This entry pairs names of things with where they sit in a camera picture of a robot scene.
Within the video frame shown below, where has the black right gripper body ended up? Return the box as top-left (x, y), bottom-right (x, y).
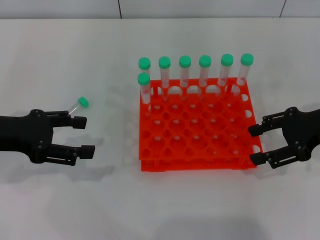
top-left (281, 106), bottom-right (320, 162)

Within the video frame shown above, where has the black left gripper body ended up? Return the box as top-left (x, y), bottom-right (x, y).
top-left (0, 109), bottom-right (55, 165)

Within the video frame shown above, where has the clear green-capped test tube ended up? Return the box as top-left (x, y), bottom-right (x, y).
top-left (234, 53), bottom-right (255, 98)
top-left (217, 53), bottom-right (235, 98)
top-left (66, 96), bottom-right (90, 116)
top-left (198, 54), bottom-right (213, 99)
top-left (137, 72), bottom-right (153, 118)
top-left (178, 55), bottom-right (192, 101)
top-left (158, 56), bottom-right (172, 103)
top-left (138, 57), bottom-right (152, 82)

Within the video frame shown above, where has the orange plastic test tube rack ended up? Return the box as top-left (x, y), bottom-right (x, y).
top-left (138, 77), bottom-right (265, 173)

